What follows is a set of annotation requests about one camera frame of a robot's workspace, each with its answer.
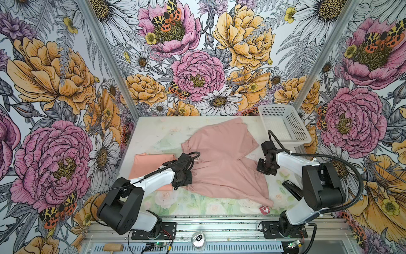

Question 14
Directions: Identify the left aluminium corner post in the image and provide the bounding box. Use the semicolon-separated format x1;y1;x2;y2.
78;1;140;123

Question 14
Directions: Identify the right green circuit board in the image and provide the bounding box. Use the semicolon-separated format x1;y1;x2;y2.
287;240;302;248

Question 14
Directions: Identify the green circuit board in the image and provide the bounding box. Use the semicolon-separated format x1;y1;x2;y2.
145;242;170;249
287;240;302;248

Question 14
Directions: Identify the white slotted cable duct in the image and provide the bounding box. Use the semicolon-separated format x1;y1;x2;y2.
85;241;283;254

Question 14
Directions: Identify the wooden block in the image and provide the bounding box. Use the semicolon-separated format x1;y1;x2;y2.
103;243;124;254

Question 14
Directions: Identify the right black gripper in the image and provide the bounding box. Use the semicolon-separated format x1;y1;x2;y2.
257;160;280;179

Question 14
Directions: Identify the silver drink can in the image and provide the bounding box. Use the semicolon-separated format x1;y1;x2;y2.
191;231;206;251

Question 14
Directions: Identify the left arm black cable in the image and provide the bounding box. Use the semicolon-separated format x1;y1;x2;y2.
90;151;201;228

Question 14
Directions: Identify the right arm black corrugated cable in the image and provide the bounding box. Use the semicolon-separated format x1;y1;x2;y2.
267;129;364;254

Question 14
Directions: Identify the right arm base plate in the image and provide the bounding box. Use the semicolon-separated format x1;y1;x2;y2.
258;221;308;239

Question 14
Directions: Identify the aluminium frame rail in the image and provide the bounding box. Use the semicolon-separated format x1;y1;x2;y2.
84;215;353;243

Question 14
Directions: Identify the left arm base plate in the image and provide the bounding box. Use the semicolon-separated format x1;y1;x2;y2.
131;222;177;240

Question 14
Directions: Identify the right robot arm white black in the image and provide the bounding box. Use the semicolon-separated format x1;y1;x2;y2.
257;141;346;238

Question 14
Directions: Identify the right aluminium corner post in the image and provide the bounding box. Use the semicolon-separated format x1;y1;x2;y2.
293;0;360;111

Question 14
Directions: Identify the small red white card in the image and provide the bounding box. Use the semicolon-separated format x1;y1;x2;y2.
259;205;270;215

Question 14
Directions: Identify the peach graphic t-shirt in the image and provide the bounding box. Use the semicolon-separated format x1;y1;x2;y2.
128;153;176;180

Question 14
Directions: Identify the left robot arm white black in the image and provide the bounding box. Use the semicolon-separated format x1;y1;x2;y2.
96;151;200;239

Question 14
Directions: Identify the aluminium corner post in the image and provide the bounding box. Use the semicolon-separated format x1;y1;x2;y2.
78;1;140;123
293;0;360;111

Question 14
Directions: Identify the white plastic laundry basket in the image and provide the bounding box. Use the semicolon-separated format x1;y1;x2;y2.
258;104;311;147

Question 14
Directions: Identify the left green circuit board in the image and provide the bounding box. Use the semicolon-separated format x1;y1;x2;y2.
145;242;170;249

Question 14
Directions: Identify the dusty pink garment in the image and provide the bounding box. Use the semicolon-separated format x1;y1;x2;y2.
181;118;273;207

